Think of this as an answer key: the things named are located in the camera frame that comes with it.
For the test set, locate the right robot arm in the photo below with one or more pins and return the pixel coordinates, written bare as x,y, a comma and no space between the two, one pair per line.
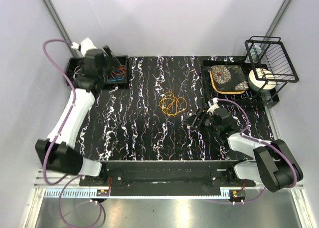
273,163

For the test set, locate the white green bowl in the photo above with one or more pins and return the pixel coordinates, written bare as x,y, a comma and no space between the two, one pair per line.
264,80

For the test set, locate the glass cup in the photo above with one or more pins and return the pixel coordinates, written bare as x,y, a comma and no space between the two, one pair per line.
255,51

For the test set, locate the black tray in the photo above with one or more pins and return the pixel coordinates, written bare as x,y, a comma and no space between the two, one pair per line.
248,98

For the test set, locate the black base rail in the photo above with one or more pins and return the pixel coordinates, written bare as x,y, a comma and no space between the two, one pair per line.
215,173

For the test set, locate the floral square plate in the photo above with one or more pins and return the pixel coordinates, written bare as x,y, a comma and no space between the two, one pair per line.
228,79

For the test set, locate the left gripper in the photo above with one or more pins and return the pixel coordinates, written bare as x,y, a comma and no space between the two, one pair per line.
108,65

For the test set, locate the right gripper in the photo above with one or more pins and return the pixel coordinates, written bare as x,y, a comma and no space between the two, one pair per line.
201,114

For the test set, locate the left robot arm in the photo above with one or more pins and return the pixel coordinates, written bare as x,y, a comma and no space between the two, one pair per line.
57,152

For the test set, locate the black three-compartment bin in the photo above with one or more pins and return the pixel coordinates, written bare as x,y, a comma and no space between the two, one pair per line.
118,77

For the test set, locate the black wire dish rack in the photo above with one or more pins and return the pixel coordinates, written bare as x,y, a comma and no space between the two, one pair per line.
275,58

